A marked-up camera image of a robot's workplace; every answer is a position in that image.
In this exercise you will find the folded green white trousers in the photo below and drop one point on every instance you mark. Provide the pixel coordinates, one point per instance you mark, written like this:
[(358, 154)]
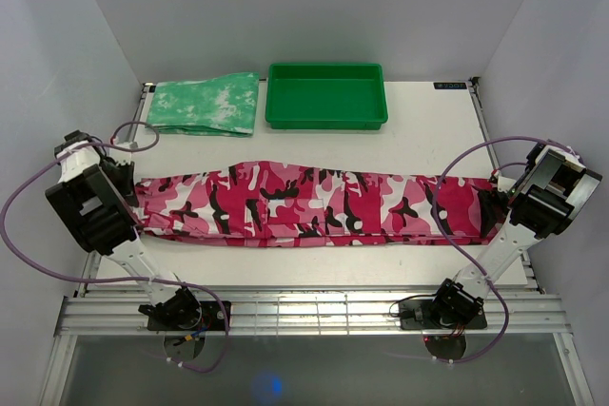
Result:
[(224, 106)]

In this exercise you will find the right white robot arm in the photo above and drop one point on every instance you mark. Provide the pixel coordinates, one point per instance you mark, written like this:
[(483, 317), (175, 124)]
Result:
[(542, 202)]

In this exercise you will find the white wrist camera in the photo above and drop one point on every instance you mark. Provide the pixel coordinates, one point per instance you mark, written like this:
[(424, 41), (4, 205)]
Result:
[(125, 147), (502, 183)]

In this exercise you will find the pink camouflage trousers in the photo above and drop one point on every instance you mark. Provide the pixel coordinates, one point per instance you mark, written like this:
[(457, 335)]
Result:
[(268, 204)]

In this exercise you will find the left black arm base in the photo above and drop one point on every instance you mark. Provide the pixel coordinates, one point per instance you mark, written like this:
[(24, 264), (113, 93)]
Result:
[(207, 316)]

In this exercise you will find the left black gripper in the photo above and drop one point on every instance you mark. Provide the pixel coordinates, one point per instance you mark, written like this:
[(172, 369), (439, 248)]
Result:
[(127, 186)]

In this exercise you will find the green plastic tray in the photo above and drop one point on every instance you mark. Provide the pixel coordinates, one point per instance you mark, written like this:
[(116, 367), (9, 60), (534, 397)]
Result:
[(326, 96)]

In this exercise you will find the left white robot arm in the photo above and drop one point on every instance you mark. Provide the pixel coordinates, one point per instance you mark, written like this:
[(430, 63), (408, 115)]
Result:
[(93, 199)]

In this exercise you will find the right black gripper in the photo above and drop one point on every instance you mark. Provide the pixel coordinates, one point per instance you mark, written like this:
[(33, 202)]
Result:
[(488, 216)]

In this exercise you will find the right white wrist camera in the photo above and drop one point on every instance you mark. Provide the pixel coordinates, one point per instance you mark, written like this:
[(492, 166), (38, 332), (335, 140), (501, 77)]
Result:
[(502, 183)]

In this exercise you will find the dark label sticker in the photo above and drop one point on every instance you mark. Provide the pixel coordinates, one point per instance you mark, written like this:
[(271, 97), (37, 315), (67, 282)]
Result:
[(450, 86)]

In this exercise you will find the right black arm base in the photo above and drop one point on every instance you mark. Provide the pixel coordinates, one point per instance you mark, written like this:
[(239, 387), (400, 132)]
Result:
[(416, 314)]

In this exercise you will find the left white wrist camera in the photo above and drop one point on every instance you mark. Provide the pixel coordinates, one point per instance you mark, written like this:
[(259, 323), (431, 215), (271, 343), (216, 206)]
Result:
[(125, 147)]

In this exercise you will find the aluminium rail frame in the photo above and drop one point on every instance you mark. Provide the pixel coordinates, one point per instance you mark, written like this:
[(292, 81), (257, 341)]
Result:
[(311, 327)]

